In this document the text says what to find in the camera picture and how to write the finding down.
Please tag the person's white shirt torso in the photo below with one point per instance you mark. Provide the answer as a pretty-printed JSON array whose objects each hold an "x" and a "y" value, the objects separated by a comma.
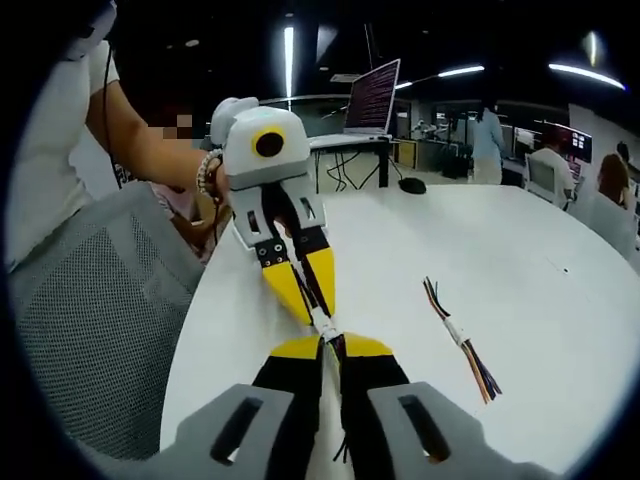
[{"x": 50, "y": 150}]

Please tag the black computer mouse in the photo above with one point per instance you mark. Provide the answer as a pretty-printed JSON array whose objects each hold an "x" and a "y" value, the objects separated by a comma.
[{"x": 412, "y": 186}]

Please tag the white office chair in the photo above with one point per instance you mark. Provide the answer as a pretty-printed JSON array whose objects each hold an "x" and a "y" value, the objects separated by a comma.
[{"x": 540, "y": 177}]

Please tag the long ceiling light strip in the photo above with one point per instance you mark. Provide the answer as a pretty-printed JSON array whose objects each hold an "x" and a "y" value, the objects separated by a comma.
[{"x": 585, "y": 75}]

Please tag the pink cloth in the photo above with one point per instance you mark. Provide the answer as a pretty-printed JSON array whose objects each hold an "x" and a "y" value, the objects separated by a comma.
[{"x": 180, "y": 210}]

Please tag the red-lit monitor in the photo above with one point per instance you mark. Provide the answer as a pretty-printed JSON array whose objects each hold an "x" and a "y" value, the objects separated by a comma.
[{"x": 577, "y": 142}]

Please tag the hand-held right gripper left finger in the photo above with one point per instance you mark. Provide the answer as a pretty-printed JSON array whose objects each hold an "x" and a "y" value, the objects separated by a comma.
[{"x": 290, "y": 395}]

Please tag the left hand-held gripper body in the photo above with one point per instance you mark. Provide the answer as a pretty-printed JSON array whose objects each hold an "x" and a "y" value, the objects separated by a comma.
[{"x": 265, "y": 150}]

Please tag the white worn chest device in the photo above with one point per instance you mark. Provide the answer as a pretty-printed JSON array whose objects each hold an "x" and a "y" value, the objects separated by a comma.
[{"x": 90, "y": 30}]

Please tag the black-legged side desk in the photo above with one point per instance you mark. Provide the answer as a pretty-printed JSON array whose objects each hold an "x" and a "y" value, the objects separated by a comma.
[{"x": 384, "y": 165}]

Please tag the silver open laptop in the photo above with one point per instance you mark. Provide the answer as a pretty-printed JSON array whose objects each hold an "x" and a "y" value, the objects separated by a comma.
[{"x": 372, "y": 97}]

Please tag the person's left hand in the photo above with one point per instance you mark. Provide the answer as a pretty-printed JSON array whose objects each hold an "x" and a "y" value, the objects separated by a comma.
[{"x": 222, "y": 185}]

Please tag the grey mesh office chair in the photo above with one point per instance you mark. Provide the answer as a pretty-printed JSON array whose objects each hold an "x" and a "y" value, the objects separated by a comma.
[{"x": 90, "y": 325}]

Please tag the grey chair back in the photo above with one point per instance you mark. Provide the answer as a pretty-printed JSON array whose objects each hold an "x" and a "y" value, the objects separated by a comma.
[{"x": 607, "y": 220}]

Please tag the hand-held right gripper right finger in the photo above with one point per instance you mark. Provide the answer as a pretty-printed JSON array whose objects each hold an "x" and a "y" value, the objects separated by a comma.
[{"x": 370, "y": 395}]

